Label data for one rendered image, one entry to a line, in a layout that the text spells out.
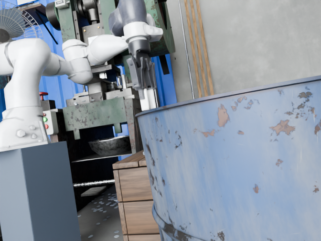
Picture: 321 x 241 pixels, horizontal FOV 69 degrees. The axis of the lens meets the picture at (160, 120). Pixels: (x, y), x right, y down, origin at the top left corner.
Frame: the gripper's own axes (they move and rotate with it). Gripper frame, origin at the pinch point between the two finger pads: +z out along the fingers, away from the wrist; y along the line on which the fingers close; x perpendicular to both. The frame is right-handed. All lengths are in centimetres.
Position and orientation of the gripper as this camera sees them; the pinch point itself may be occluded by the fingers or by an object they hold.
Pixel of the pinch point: (147, 100)
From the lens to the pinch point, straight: 80.9
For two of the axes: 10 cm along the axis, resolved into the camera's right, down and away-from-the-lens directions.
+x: 8.3, -1.5, -5.4
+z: 1.6, 9.9, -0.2
